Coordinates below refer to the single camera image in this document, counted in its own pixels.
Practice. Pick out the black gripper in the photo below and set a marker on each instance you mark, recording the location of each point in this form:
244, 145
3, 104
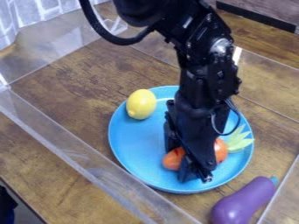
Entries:
193, 127

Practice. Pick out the orange toy carrot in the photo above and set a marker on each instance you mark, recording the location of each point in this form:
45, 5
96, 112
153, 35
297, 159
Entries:
236, 144

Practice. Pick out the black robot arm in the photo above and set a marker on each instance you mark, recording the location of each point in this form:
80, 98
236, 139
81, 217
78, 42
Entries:
194, 28

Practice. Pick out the blue round plate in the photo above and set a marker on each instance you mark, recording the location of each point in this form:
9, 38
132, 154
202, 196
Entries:
137, 141

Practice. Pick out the yellow toy lemon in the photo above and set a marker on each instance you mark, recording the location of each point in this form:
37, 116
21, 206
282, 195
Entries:
141, 104

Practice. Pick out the purple toy eggplant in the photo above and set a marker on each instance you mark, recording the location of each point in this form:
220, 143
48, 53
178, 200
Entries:
237, 208

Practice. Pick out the clear acrylic enclosure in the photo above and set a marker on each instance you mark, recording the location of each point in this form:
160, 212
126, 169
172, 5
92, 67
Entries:
64, 80

